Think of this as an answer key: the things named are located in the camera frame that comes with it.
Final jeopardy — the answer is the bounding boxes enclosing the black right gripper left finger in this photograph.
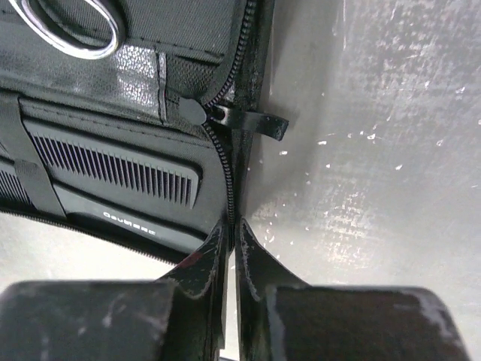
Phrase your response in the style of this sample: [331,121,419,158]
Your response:
[1,221,228,360]

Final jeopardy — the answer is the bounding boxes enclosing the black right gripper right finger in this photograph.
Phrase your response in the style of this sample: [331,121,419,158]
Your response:
[234,219,469,360]

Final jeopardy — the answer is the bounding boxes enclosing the long black barber comb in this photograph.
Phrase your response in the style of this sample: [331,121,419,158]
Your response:
[1,119,201,217]

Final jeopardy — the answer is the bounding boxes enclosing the black handled comb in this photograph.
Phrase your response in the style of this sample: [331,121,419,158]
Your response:
[53,184,205,253]

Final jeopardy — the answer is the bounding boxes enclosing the black zip tool case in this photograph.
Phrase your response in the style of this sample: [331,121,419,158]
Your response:
[1,1,289,264]

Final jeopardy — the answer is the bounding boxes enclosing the silver straight scissors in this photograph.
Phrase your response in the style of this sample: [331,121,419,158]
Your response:
[10,1,126,60]

